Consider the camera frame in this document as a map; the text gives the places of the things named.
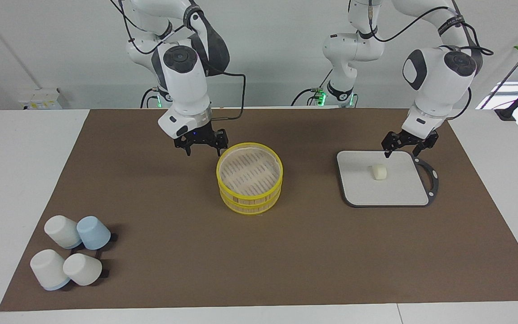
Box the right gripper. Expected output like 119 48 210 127
174 122 229 157

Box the light blue cup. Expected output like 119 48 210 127
76 216 112 251

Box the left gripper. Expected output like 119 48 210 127
381 129 439 159

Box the black cable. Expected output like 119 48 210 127
110 0 161 55
348 0 494 57
203 63 246 122
140 87 160 109
290 68 334 107

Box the white cup with blue rim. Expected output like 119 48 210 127
30 249 71 292

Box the white wall socket box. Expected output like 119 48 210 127
18 87 63 111

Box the white cutting board grey rim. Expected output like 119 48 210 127
336 150 440 208

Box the yellow bamboo steamer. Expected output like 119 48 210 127
216 142 284 216

